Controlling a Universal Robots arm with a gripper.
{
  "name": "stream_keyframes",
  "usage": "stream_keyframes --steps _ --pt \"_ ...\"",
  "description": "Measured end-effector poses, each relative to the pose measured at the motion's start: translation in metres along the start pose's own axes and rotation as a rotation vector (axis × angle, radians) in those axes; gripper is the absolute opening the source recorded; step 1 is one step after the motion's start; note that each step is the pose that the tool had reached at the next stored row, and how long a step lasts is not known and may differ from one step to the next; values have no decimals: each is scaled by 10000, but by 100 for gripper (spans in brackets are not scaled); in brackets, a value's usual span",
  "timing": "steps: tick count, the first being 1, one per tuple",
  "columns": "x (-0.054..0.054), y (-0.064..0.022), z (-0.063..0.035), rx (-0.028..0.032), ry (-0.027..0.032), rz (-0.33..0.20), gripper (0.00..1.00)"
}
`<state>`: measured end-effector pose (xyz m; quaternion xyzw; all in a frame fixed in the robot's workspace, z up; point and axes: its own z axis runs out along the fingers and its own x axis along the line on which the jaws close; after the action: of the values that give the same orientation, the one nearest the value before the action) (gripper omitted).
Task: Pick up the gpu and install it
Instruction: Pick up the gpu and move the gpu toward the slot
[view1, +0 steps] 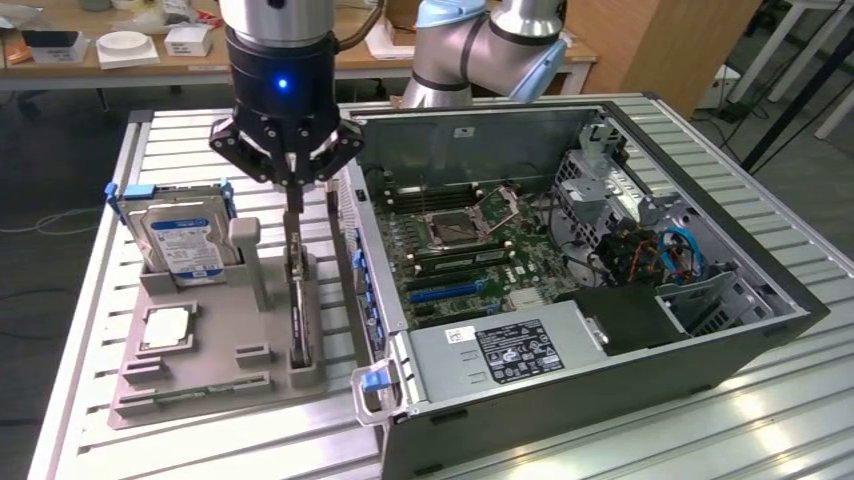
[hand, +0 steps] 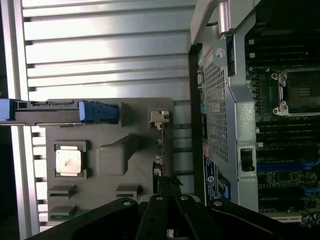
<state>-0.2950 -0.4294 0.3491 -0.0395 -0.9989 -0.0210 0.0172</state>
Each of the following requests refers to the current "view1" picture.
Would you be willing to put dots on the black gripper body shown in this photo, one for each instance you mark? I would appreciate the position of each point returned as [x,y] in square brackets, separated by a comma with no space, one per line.
[280,100]

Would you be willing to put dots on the black graphics card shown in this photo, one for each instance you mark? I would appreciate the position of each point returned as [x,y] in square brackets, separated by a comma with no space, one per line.
[300,310]

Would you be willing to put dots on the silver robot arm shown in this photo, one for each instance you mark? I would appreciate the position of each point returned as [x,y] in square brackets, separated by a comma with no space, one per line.
[460,50]

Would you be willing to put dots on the wooden desk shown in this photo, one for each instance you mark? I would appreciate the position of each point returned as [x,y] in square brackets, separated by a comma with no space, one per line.
[174,62]

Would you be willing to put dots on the white cardboard box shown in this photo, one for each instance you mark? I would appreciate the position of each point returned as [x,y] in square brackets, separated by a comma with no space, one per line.
[188,42]

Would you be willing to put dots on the white papers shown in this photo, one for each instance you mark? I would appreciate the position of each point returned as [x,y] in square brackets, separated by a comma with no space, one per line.
[394,47]

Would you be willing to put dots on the hard disk with blue caddy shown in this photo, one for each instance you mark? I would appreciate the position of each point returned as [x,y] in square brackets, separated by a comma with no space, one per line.
[187,240]

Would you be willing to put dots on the CPU socket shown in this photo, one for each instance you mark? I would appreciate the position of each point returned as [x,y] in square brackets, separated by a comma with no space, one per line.
[456,230]

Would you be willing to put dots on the white square box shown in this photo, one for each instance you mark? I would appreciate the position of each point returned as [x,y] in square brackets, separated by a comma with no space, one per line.
[127,52]

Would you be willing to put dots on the brown cardboard box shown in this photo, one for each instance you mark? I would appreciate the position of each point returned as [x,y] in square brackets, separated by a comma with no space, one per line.
[400,12]

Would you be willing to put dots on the metal socket cover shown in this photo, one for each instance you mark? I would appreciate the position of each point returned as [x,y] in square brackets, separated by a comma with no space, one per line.
[500,202]

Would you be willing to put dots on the green RAM stick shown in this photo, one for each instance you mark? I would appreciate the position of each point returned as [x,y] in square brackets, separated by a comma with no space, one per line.
[467,260]
[194,392]

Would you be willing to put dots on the white box with dark lid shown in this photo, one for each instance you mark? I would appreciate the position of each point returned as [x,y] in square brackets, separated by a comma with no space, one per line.
[56,47]

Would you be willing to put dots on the blue expansion slot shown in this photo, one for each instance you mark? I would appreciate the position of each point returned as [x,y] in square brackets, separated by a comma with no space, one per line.
[447,291]

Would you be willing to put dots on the orange object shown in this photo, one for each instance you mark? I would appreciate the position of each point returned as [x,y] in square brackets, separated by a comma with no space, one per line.
[16,54]

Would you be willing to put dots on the grey parts rack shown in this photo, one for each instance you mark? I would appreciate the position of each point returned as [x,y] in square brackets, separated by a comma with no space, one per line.
[220,330]

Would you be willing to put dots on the silver CPU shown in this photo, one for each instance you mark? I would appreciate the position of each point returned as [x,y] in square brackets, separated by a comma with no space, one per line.
[166,327]

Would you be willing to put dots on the silver metal disk bay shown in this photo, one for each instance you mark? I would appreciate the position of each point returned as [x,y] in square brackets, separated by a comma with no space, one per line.
[587,200]

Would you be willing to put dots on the green motherboard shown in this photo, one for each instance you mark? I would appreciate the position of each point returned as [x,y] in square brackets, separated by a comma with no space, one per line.
[527,275]

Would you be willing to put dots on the silver chipset heatsink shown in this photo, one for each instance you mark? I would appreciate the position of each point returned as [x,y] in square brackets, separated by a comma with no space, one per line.
[531,298]

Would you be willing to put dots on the grey power supply unit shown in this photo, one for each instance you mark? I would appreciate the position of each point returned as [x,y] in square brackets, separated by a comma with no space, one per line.
[440,370]

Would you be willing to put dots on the clear latch with blue tab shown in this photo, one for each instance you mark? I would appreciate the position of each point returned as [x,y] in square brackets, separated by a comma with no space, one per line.
[372,382]

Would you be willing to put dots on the wooden cabinet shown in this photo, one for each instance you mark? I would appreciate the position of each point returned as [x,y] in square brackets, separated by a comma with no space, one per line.
[667,50]

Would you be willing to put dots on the black plastic shroud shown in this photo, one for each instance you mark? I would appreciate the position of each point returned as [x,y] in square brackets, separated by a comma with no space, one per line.
[634,320]

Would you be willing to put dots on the grey metal drive cage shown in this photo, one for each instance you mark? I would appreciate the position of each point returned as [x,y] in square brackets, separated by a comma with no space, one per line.
[707,305]

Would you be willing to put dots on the black open PC case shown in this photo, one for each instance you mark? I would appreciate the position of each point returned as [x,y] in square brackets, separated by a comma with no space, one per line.
[601,410]

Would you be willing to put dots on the black diagonal pole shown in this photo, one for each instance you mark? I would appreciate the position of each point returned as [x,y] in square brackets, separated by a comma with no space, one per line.
[794,105]

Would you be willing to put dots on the white table frame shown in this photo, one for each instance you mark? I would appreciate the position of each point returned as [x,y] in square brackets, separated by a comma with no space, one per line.
[761,55]

